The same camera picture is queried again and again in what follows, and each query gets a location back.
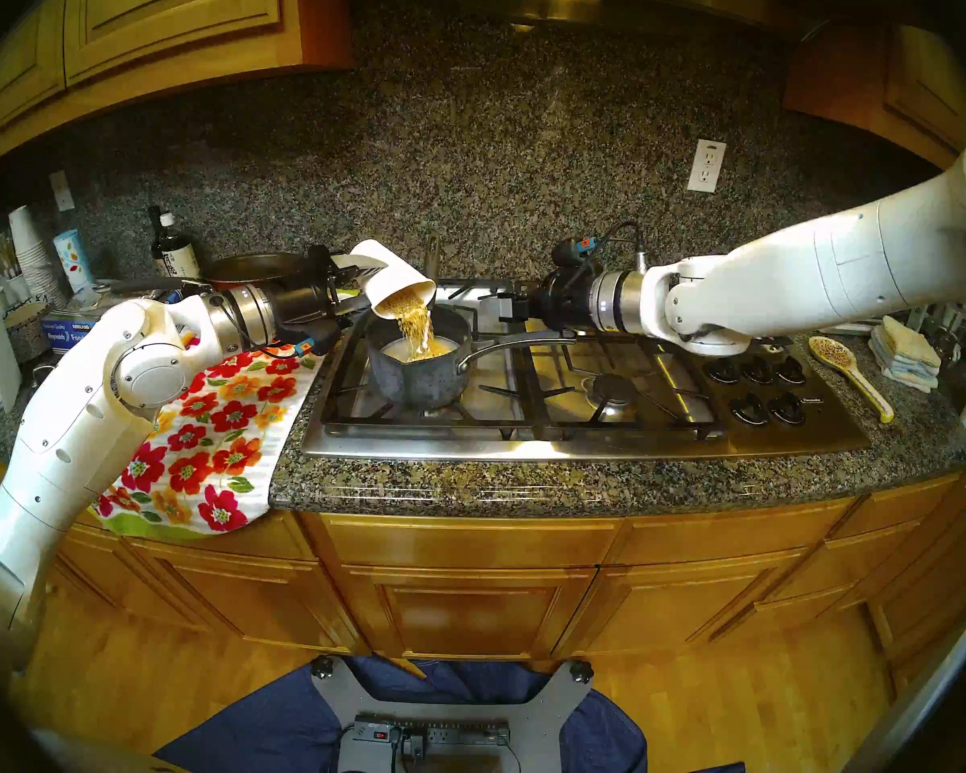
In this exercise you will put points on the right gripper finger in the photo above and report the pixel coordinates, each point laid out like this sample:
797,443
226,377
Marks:
497,306
523,293

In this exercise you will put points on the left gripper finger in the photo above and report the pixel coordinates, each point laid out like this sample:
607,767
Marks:
354,263
352,304

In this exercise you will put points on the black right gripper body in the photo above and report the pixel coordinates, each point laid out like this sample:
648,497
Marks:
563,300

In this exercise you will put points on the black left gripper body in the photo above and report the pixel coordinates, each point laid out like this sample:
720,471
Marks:
310,304

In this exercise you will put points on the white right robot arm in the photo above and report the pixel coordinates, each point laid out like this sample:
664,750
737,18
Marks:
813,276

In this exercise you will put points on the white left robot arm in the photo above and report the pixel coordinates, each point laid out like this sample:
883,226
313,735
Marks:
72,433

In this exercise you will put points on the pale yellow cooking liquid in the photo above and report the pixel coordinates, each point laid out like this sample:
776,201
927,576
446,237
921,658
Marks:
394,351

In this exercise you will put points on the steel pan red interior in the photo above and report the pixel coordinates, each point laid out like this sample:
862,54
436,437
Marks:
249,270

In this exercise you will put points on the black round burner cap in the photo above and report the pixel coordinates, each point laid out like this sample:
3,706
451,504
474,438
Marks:
612,389

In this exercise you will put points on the dark grey saucepan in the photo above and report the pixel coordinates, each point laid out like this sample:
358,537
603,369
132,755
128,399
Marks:
419,385

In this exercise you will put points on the black cast iron grate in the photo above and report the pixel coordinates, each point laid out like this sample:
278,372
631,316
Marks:
346,417
692,429

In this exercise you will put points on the dark bottle white label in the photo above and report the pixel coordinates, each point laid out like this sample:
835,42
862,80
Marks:
180,256

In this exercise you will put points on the stainless steel gas cooktop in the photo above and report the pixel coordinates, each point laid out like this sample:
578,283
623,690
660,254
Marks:
531,443

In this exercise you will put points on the dark bottle black cap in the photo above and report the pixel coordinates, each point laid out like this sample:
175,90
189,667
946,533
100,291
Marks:
155,232

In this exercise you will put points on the black cooktop knob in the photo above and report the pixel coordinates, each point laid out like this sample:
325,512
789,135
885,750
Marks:
749,409
723,370
757,369
786,407
790,369

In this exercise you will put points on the floral dish towel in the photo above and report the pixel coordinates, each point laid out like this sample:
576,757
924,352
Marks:
225,457

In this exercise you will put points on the crumpled aluminium foil sheet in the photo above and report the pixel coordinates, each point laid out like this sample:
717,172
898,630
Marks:
113,288

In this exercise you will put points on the floral print canister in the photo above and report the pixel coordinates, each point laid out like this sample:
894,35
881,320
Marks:
75,260

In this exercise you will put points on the blue foil box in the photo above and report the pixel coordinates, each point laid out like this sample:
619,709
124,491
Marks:
64,332

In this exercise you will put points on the stack of paper cups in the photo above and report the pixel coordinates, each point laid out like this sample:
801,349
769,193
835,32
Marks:
30,248

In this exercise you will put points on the patterned woven basket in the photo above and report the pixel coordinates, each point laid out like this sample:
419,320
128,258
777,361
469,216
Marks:
26,332

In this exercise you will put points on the black round lid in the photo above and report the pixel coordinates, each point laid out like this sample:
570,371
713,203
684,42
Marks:
36,386

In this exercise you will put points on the white rectangular board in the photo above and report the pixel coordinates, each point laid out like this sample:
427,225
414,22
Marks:
849,328

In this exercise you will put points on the white utensil cup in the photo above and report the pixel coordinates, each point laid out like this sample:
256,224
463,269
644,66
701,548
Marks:
16,290

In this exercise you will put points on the wooden upper cabinet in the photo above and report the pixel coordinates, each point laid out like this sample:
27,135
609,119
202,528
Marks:
169,22
918,87

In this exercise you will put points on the wooden lower cabinets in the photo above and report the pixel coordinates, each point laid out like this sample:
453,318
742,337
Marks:
467,610

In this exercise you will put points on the wooden chopsticks bunch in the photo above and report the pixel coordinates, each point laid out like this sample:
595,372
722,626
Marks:
2,254

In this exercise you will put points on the folded dish cloths stack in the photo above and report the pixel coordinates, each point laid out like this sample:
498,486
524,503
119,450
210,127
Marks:
906,357

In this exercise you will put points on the blue cloth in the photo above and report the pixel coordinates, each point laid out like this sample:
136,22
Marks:
274,731

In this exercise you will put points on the grey power strip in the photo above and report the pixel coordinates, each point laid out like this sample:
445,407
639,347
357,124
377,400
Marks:
451,733

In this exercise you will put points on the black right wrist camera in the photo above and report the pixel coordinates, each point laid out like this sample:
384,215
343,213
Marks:
567,252

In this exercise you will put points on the white wall outlet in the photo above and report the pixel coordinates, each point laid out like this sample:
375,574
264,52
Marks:
707,166

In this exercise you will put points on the white switch plate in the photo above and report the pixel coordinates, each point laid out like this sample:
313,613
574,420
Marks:
62,192

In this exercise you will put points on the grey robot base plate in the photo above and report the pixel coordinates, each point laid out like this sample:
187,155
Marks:
547,723

